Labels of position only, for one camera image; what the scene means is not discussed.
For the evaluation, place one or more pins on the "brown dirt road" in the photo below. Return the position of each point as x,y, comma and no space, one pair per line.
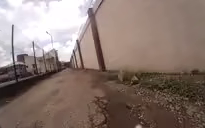
63,100

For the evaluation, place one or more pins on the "street lamp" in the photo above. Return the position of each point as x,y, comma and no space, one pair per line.
50,40

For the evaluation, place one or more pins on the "pale multi-storey building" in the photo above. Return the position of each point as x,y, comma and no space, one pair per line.
40,61

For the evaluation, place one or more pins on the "robot's own part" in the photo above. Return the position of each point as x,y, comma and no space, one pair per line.
138,126

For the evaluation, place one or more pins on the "strip of rubble and weeds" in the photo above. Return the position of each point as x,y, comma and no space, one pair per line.
176,93

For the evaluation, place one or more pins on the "fence with dark poles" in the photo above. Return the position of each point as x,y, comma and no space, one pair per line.
13,56

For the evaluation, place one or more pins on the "low long building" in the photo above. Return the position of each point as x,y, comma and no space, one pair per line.
6,73

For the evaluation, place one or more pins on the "pale wall with brown posts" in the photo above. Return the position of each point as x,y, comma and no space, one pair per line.
150,36

